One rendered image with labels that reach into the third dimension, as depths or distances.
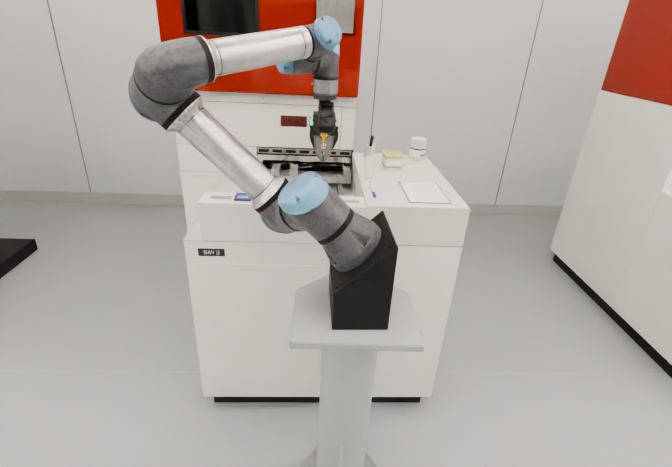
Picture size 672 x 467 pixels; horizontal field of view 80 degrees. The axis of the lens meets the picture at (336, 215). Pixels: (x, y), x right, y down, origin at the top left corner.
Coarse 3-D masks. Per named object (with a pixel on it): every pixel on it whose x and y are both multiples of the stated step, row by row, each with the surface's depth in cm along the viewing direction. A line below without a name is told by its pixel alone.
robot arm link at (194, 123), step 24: (144, 96) 84; (192, 96) 91; (168, 120) 90; (192, 120) 92; (216, 120) 96; (192, 144) 95; (216, 144) 94; (240, 144) 98; (240, 168) 97; (264, 168) 101; (264, 192) 100; (264, 216) 103
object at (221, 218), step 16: (208, 192) 137; (224, 192) 138; (208, 208) 130; (224, 208) 130; (240, 208) 130; (352, 208) 132; (208, 224) 132; (224, 224) 133; (240, 224) 133; (256, 224) 133; (224, 240) 135; (240, 240) 135; (256, 240) 136; (272, 240) 136; (288, 240) 136; (304, 240) 136
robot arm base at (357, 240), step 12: (348, 216) 94; (360, 216) 98; (348, 228) 93; (360, 228) 95; (372, 228) 96; (324, 240) 94; (336, 240) 94; (348, 240) 93; (360, 240) 95; (372, 240) 95; (336, 252) 95; (348, 252) 94; (360, 252) 94; (372, 252) 95; (336, 264) 98; (348, 264) 95; (360, 264) 95
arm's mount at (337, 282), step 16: (384, 224) 100; (384, 240) 95; (384, 256) 90; (336, 272) 100; (352, 272) 95; (368, 272) 92; (384, 272) 92; (336, 288) 95; (352, 288) 93; (368, 288) 93; (384, 288) 94; (336, 304) 95; (352, 304) 95; (368, 304) 95; (384, 304) 96; (336, 320) 97; (352, 320) 97; (368, 320) 98; (384, 320) 98
